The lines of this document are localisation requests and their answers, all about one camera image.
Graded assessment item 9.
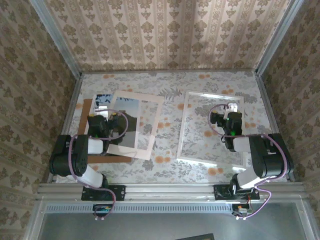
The brown backing board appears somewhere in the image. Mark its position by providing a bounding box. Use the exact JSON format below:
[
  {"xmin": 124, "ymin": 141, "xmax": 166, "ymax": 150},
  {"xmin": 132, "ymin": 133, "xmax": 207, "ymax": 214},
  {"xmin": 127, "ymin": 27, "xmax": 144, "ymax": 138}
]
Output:
[{"xmin": 77, "ymin": 98, "xmax": 133, "ymax": 164}]

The landscape photo print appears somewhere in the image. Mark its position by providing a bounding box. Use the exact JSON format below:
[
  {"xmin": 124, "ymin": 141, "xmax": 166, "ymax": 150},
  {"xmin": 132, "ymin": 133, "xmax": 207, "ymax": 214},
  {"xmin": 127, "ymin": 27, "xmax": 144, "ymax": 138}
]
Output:
[{"xmin": 91, "ymin": 93, "xmax": 141, "ymax": 148}]

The white mat board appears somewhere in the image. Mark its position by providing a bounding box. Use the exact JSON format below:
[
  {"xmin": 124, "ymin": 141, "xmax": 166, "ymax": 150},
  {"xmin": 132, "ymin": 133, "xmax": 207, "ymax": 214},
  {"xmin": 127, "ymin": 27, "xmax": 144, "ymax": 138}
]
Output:
[{"xmin": 106, "ymin": 89, "xmax": 165, "ymax": 161}]

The white picture frame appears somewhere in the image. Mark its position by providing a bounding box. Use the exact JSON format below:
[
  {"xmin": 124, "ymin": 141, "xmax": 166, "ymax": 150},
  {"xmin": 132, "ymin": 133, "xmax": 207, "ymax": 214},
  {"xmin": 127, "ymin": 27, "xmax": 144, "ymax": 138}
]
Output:
[{"xmin": 176, "ymin": 89, "xmax": 252, "ymax": 169}]

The floral patterned table sheet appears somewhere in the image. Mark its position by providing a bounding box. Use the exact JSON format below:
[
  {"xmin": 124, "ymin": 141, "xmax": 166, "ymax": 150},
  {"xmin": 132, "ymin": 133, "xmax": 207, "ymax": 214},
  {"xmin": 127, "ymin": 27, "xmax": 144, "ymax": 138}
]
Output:
[{"xmin": 53, "ymin": 71, "xmax": 290, "ymax": 183}]

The grey metal panel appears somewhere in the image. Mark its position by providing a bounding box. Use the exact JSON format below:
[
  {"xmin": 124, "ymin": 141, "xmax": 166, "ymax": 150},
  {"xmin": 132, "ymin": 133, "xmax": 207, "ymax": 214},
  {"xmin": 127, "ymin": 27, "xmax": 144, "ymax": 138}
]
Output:
[{"xmin": 37, "ymin": 201, "xmax": 312, "ymax": 240}]

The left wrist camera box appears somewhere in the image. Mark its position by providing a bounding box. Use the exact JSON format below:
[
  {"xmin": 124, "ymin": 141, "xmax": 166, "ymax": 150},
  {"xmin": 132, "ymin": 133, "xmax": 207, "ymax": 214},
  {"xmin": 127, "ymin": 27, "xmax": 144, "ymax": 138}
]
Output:
[{"xmin": 94, "ymin": 106, "xmax": 111, "ymax": 118}]

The aluminium side rail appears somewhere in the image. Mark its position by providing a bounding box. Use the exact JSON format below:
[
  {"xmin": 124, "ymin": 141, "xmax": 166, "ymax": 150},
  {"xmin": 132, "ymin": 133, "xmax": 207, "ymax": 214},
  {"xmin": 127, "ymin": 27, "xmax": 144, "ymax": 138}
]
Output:
[
  {"xmin": 254, "ymin": 71, "xmax": 296, "ymax": 182},
  {"xmin": 47, "ymin": 73, "xmax": 85, "ymax": 183}
]

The aluminium rear rail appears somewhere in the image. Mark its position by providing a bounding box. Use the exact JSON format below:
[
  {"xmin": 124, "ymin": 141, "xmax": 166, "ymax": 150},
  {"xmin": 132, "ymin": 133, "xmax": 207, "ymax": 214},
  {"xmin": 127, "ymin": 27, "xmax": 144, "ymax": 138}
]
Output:
[{"xmin": 80, "ymin": 68, "xmax": 258, "ymax": 75}]

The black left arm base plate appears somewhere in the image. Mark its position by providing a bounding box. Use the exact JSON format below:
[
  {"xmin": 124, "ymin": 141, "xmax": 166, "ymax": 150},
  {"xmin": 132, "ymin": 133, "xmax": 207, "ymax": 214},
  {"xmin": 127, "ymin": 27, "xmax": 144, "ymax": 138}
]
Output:
[{"xmin": 81, "ymin": 184, "xmax": 126, "ymax": 201}]

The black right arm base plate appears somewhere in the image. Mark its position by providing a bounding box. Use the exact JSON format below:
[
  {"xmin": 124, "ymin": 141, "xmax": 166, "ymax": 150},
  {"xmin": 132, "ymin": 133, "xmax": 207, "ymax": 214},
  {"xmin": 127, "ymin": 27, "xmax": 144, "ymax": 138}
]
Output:
[{"xmin": 213, "ymin": 184, "xmax": 261, "ymax": 201}]

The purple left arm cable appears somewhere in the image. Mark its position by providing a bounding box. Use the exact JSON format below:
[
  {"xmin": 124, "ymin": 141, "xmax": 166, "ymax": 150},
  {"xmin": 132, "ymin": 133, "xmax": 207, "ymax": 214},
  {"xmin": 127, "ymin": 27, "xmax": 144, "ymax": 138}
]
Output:
[{"xmin": 68, "ymin": 109, "xmax": 130, "ymax": 221}]

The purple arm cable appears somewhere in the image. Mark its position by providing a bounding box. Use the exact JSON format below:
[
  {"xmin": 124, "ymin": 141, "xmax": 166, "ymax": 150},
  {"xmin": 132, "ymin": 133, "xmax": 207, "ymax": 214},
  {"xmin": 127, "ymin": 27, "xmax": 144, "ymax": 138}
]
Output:
[
  {"xmin": 208, "ymin": 103, "xmax": 288, "ymax": 221},
  {"xmin": 68, "ymin": 109, "xmax": 130, "ymax": 221}
]

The aluminium corner post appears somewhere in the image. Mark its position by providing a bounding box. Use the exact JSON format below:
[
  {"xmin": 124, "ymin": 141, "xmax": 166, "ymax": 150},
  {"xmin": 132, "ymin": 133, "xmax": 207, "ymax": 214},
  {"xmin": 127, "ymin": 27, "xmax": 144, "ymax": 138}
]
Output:
[
  {"xmin": 254, "ymin": 0, "xmax": 305, "ymax": 76},
  {"xmin": 29, "ymin": 0, "xmax": 83, "ymax": 78}
]

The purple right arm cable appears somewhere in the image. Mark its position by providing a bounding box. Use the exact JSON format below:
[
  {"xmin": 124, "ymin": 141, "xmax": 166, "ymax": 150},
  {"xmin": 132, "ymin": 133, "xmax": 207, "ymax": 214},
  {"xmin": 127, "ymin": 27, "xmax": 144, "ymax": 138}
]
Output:
[{"xmin": 208, "ymin": 103, "xmax": 288, "ymax": 221}]

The aluminium mounting rail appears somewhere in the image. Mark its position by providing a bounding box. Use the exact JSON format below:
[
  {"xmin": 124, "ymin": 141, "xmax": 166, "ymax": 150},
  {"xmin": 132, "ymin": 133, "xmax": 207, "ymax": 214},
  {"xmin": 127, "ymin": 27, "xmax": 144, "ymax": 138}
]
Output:
[{"xmin": 37, "ymin": 182, "xmax": 307, "ymax": 201}]

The grey slotted cable duct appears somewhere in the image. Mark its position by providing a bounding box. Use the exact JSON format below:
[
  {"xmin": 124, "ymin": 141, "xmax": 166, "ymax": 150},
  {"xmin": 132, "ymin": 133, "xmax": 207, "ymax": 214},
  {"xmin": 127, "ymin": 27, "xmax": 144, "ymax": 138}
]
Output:
[{"xmin": 46, "ymin": 202, "xmax": 235, "ymax": 214}]

